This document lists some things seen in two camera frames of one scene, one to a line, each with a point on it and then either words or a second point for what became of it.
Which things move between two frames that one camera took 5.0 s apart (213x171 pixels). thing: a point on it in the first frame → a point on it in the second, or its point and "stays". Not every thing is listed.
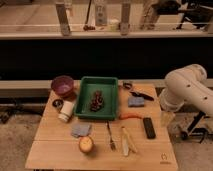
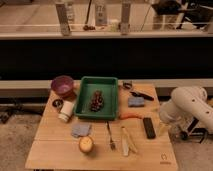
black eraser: x=149 y=128 stays
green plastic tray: x=97 y=98 stays
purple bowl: x=63 y=85 stays
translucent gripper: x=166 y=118 → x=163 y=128
